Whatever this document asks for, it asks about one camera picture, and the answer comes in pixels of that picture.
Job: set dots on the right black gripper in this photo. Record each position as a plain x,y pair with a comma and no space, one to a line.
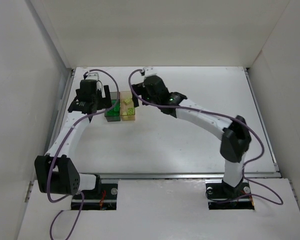
137,91

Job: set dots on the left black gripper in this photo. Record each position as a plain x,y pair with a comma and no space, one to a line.
101,100

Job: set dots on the dark green lego plate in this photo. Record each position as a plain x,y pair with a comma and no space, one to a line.
112,113

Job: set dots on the striped green lego stack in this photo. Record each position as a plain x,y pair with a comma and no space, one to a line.
127,101

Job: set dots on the pale yellow lego brick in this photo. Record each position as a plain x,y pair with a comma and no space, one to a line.
131,111

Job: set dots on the dark green lego brick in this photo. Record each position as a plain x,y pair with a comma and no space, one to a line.
116,108

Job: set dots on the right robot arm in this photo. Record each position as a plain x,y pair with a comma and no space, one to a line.
234,138

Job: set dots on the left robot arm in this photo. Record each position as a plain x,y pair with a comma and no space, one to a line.
90,97

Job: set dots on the grey transparent container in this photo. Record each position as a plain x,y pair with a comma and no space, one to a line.
113,97

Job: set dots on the orange transparent container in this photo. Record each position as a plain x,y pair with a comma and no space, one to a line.
123,107

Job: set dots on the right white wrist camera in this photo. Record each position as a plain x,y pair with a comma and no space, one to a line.
148,71

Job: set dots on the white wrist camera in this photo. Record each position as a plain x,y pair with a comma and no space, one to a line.
94,75
148,71

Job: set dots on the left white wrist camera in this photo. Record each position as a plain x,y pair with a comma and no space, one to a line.
94,75

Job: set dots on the metal table edge rail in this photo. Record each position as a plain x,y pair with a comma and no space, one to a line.
267,175

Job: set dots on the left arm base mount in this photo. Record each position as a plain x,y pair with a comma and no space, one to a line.
104,199

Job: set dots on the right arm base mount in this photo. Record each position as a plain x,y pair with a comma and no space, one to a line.
220,198

